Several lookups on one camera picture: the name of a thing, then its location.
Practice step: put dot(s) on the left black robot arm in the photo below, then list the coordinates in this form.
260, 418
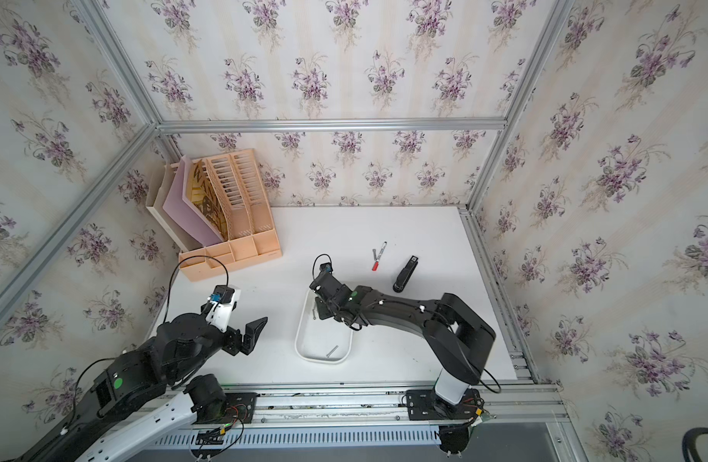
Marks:
170, 359

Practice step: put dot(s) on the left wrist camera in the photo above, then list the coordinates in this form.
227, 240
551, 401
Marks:
220, 305

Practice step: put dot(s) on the beige desk file organizer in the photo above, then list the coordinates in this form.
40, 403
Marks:
228, 189

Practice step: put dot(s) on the aluminium mounting rail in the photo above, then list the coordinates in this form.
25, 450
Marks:
279, 407

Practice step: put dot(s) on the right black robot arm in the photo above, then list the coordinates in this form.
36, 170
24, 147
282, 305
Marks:
460, 339

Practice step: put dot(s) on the red capped marker pen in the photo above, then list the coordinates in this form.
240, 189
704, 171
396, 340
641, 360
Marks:
380, 253

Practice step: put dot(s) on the beige folder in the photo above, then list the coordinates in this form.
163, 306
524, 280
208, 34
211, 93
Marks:
159, 186

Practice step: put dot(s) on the pink folder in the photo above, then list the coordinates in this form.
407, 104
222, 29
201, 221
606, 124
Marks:
180, 207

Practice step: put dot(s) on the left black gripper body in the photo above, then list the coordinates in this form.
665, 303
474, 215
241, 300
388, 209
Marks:
229, 343

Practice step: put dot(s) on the black stapler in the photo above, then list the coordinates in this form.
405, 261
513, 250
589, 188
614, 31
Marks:
405, 275

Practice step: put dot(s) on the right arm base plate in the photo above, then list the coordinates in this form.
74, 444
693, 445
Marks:
425, 405

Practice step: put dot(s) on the white plastic storage tray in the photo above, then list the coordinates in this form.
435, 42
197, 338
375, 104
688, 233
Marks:
315, 338

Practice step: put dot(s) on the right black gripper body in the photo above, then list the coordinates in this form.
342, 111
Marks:
325, 311

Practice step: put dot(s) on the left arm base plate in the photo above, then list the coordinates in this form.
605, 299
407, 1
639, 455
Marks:
237, 407

